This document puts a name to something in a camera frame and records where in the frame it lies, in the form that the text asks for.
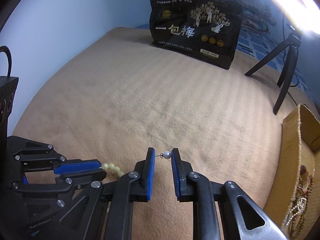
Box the black cable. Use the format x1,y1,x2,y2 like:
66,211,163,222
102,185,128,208
0,45,13,78

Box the cardboard box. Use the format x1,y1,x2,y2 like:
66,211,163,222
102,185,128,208
264,104,319,239

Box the pearl earring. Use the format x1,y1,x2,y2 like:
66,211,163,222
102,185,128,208
156,151,171,159

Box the black camera tripod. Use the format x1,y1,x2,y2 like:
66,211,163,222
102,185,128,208
245,25,302,115

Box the white pearl necklace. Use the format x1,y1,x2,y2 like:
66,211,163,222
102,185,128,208
282,196,307,228

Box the brown wooden bead necklace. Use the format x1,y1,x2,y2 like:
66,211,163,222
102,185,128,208
287,174,315,239

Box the yellow bead bracelet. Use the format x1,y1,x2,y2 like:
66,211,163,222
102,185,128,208
100,162,125,178

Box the black camera box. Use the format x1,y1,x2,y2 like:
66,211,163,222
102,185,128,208
0,76,19,139

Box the black snack bag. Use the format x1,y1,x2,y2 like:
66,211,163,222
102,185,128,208
149,0,243,69

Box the ring light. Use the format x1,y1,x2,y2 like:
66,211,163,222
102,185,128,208
272,0,319,34

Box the tan blanket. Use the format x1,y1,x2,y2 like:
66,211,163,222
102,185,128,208
12,26,306,240

